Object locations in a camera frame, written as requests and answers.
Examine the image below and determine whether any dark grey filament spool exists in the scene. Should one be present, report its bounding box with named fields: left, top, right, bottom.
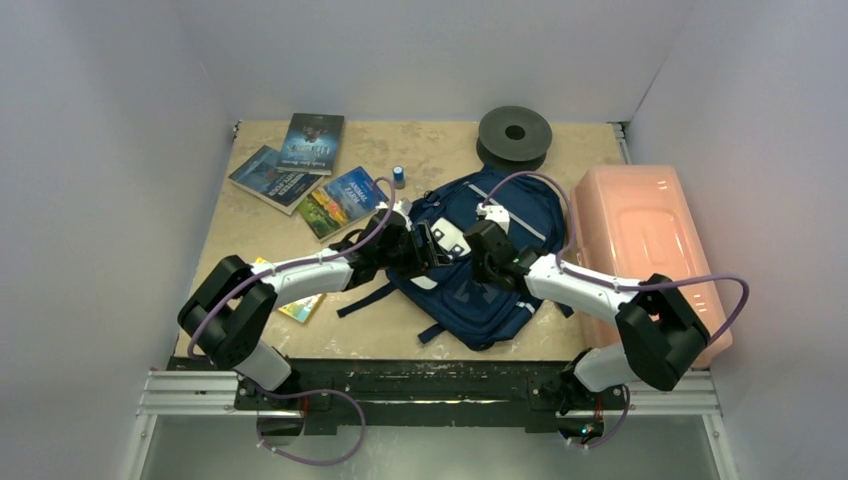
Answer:
left=476, top=106, right=553, bottom=173

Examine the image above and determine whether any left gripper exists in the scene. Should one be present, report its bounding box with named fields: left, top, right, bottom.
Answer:
left=376, top=221, right=449, bottom=281

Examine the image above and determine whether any translucent orange plastic box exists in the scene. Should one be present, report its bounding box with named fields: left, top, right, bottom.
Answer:
left=569, top=164, right=734, bottom=369

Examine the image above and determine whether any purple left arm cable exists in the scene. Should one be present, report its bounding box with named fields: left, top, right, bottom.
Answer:
left=186, top=176, right=397, bottom=360

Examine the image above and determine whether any small blue capped bottle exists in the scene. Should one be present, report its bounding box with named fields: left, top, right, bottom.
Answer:
left=392, top=165, right=406, bottom=190

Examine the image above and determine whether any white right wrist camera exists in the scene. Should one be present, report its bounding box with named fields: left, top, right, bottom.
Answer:
left=476, top=203, right=511, bottom=233

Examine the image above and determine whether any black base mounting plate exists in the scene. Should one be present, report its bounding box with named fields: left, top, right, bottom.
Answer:
left=165, top=357, right=631, bottom=439

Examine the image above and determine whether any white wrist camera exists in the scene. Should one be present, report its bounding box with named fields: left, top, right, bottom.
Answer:
left=372, top=200, right=412, bottom=231
left=476, top=203, right=511, bottom=233

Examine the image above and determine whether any colourful crayon box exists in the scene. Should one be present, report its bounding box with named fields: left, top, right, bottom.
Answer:
left=254, top=257, right=327, bottom=324

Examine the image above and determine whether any dark cover book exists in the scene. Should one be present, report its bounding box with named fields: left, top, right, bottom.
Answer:
left=277, top=113, right=345, bottom=176

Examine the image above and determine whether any aluminium frame rail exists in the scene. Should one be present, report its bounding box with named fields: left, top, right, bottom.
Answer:
left=119, top=371, right=740, bottom=479

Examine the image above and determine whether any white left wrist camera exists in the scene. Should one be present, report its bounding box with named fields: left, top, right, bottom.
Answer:
left=372, top=200, right=412, bottom=231

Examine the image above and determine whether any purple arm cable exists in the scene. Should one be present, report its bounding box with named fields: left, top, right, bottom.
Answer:
left=186, top=176, right=397, bottom=360
left=482, top=170, right=752, bottom=352

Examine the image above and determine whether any blue cover book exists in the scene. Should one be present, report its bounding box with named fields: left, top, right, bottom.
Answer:
left=228, top=145, right=323, bottom=216

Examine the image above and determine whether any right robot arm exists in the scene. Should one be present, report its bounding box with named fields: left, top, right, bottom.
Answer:
left=464, top=220, right=709, bottom=407

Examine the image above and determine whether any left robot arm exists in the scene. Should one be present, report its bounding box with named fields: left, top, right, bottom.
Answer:
left=177, top=207, right=452, bottom=409

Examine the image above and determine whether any animal farm book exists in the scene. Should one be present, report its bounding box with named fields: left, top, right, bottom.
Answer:
left=296, top=166, right=389, bottom=241

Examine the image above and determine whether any navy blue student backpack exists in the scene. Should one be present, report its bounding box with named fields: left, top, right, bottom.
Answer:
left=336, top=165, right=575, bottom=352

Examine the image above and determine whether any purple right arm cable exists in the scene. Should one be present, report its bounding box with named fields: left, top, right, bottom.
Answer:
left=482, top=170, right=752, bottom=352

